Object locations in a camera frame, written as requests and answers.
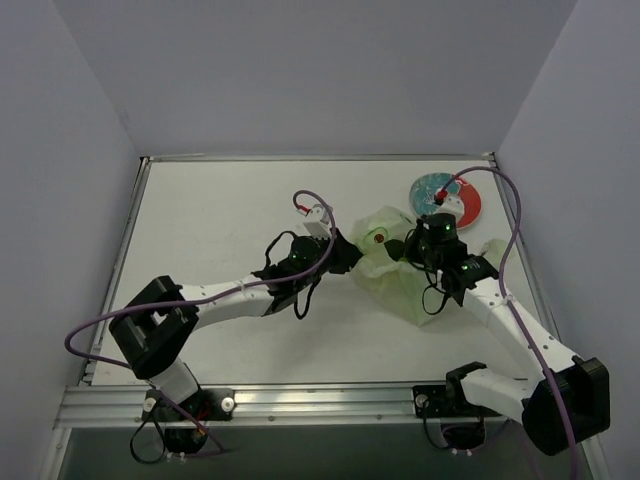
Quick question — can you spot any light green plastic bag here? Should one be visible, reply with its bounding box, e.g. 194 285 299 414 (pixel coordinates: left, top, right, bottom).
350 206 502 326

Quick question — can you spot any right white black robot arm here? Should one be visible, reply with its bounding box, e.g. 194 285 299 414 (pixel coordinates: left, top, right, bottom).
384 213 611 456

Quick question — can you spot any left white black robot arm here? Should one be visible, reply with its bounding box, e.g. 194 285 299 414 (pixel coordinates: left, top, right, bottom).
109 232 362 404

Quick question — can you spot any red teal floral plate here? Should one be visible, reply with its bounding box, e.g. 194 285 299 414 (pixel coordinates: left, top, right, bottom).
409 172 482 229

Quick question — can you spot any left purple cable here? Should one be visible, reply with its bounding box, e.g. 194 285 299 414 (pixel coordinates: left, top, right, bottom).
64 189 336 457

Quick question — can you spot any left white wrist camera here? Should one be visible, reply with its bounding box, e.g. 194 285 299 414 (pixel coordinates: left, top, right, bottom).
296 204 333 240

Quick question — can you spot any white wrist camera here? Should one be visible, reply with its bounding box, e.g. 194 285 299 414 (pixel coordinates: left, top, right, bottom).
434 190 465 220
296 204 333 240

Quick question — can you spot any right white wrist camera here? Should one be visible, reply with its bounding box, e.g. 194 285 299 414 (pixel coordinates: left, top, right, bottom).
434 190 465 220

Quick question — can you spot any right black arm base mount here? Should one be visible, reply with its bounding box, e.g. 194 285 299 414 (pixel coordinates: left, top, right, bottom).
412 383 481 419

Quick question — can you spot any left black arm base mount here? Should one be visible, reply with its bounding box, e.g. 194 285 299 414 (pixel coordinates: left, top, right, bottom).
141 387 236 423

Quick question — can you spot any aluminium front rail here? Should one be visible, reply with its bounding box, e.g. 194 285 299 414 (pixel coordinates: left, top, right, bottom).
54 381 503 428

